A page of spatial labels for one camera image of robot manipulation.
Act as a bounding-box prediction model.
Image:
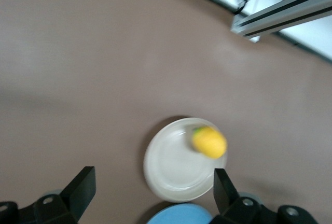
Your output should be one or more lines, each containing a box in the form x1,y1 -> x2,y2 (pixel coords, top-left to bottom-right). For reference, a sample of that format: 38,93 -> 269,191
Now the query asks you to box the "blue plate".
146,203 -> 215,224

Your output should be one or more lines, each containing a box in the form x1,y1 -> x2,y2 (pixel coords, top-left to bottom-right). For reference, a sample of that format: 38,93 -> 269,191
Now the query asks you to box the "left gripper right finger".
207,168 -> 280,224

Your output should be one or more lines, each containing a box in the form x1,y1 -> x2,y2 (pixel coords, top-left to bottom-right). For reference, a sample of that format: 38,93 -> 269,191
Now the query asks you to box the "aluminium camera mount post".
230,0 -> 332,44

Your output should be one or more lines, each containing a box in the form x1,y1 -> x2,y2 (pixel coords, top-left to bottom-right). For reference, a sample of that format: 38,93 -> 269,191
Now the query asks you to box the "yellow lemon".
191,126 -> 228,160

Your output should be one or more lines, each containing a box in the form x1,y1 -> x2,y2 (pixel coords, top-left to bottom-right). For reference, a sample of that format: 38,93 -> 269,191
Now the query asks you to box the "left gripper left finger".
18,166 -> 97,224

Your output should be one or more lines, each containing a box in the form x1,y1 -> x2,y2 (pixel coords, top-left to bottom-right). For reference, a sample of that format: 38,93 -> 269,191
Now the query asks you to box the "white plate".
143,117 -> 229,204

